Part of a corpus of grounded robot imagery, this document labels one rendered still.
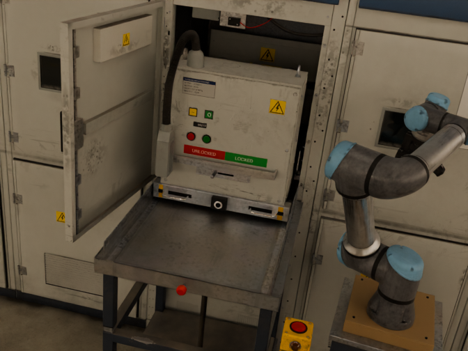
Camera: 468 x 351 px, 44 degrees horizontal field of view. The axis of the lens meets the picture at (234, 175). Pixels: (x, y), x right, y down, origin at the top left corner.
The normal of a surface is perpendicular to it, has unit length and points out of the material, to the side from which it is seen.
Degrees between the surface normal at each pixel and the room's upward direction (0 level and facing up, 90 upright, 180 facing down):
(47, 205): 90
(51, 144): 90
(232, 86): 90
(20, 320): 0
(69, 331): 0
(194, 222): 0
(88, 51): 90
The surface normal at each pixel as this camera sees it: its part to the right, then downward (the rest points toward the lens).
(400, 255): 0.21, -0.85
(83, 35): 0.93, 0.23
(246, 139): -0.21, 0.40
